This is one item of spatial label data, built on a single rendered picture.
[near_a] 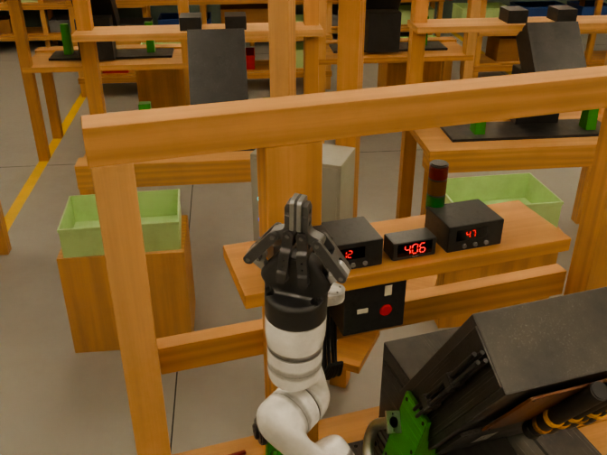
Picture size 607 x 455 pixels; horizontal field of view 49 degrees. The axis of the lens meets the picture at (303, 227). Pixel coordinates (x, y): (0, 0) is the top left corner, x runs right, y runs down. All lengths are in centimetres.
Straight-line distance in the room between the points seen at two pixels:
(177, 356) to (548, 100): 119
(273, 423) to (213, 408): 266
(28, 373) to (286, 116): 278
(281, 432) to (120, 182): 80
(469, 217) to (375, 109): 40
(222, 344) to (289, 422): 103
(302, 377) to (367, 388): 281
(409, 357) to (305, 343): 109
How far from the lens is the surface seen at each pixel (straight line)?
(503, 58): 906
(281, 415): 89
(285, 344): 80
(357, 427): 219
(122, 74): 843
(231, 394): 362
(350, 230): 168
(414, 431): 171
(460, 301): 214
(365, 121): 161
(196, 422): 349
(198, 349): 190
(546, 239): 191
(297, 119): 155
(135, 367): 179
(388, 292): 173
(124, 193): 153
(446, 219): 177
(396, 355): 189
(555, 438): 225
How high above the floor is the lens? 241
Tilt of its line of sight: 28 degrees down
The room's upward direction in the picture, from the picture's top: straight up
